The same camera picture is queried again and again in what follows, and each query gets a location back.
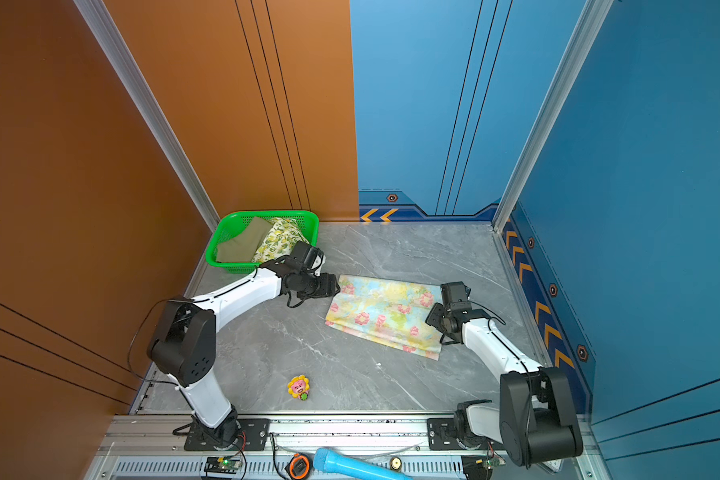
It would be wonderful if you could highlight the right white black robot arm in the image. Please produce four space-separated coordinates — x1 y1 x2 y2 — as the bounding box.
426 282 584 468

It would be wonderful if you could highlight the left green circuit board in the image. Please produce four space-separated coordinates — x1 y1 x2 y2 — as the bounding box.
203 456 245 479

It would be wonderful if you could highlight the blue cylindrical flashlight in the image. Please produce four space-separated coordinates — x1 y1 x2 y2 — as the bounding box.
313 448 410 480

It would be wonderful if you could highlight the yellow green patterned skirt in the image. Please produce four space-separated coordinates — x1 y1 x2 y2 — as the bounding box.
252 217 307 264

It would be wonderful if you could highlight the green circuit board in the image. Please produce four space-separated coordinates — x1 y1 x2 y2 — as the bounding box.
203 456 245 479
476 453 506 471

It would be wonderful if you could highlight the orange black tape measure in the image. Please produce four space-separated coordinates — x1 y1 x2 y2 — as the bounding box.
287 453 312 480

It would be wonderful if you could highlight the yellow flower toy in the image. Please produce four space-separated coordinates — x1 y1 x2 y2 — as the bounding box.
287 375 310 401

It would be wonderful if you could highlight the green plastic basket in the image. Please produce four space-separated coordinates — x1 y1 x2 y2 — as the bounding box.
205 210 320 275

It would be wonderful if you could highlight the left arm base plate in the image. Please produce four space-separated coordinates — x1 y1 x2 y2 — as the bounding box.
184 418 270 453

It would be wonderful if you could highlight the right green circuit board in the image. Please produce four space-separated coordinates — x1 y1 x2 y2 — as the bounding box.
476 453 506 471

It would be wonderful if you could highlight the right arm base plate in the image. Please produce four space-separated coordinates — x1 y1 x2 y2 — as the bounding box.
426 417 489 451

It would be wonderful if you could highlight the pastel floral skirt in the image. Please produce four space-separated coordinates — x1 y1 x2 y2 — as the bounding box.
325 275 442 360

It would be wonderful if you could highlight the olive green folded skirt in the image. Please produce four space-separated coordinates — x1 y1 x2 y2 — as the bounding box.
216 217 273 263

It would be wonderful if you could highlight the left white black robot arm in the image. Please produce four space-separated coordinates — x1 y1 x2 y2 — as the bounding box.
147 241 341 450

